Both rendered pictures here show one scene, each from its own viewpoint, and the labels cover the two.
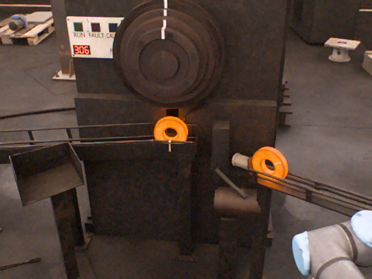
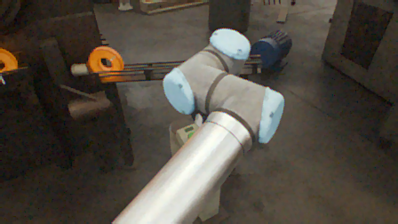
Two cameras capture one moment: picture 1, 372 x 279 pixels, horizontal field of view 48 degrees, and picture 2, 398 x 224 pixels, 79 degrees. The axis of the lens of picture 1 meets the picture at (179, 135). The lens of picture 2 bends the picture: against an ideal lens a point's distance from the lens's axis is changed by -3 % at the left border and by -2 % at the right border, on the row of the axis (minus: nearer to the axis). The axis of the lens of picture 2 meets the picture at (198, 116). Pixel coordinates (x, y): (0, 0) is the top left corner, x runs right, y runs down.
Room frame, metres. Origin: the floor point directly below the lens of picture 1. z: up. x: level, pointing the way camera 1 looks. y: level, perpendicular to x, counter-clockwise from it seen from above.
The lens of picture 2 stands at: (0.35, -0.05, 1.24)
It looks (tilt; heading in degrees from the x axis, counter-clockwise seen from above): 39 degrees down; 321
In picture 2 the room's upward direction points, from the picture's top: straight up
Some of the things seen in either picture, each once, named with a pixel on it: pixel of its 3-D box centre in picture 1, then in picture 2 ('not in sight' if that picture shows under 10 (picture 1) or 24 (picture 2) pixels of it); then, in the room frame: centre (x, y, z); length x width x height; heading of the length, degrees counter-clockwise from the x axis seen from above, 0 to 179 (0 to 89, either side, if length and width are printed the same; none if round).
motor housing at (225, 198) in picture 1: (236, 235); (101, 134); (1.52, -0.27, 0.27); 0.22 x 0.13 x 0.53; 82
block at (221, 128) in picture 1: (220, 145); (56, 63); (1.68, -0.19, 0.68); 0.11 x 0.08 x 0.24; 172
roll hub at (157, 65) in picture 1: (164, 63); not in sight; (1.60, 0.06, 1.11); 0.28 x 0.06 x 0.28; 82
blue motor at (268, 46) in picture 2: not in sight; (274, 48); (1.80, -2.24, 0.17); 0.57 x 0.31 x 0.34; 102
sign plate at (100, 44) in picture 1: (97, 38); not in sight; (1.85, 0.37, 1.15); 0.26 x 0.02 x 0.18; 82
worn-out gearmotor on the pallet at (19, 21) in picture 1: (21, 21); not in sight; (5.94, 2.22, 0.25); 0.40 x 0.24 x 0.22; 172
